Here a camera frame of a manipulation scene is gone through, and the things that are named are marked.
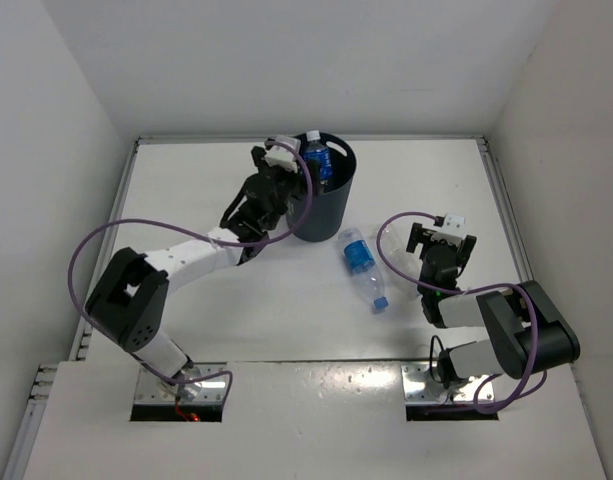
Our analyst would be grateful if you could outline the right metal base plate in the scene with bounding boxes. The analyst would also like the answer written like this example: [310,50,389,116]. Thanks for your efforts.
[401,361,495,407]

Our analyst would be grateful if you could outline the bottle blue label no cap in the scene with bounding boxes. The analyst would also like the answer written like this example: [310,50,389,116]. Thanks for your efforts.
[303,130,333,193]

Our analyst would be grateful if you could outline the dark grey plastic bin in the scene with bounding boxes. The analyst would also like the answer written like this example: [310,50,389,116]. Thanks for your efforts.
[286,131,357,242]

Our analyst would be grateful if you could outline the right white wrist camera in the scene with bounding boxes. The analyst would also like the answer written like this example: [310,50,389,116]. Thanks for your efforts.
[431,214,466,246]

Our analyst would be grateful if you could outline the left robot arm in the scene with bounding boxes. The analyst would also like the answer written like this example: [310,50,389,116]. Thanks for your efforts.
[82,139,314,386]

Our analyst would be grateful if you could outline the clear unlabelled plastic bottle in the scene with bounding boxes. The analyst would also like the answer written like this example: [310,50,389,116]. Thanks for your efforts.
[381,224,420,300]

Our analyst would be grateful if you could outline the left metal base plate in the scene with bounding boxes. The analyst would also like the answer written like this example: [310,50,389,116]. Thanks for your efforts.
[134,363,233,406]

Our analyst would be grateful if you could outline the purple cable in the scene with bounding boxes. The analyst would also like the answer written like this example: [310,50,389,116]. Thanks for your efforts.
[67,140,315,399]
[376,211,548,414]

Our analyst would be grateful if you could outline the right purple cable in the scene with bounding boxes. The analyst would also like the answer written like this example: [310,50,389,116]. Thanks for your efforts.
[376,211,548,414]

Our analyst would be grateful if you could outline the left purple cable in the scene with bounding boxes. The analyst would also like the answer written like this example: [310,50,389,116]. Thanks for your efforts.
[67,140,315,399]

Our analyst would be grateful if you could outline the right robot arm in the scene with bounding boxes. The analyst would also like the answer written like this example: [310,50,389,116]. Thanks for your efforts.
[421,280,581,388]

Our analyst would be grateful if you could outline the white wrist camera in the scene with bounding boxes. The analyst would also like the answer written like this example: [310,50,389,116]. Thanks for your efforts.
[264,135,301,173]
[431,214,466,246]

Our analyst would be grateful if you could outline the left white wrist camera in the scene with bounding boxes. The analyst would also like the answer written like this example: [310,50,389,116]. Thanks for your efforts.
[264,135,301,173]

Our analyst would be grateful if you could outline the black cable at right base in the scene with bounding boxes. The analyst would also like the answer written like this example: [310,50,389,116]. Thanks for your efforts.
[428,334,452,389]

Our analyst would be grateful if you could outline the metal base plate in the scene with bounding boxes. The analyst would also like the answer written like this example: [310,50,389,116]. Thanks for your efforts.
[134,363,233,406]
[401,361,495,407]

